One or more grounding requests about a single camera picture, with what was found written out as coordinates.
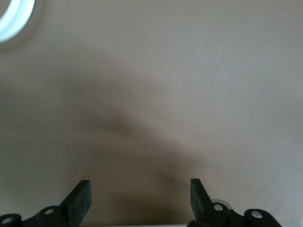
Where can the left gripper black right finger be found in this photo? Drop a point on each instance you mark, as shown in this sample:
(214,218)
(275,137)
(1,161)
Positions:
(200,203)

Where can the white semicircular plastic bracket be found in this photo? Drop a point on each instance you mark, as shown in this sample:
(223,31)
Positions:
(14,26)

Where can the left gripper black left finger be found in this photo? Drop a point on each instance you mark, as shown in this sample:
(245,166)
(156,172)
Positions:
(78,205)

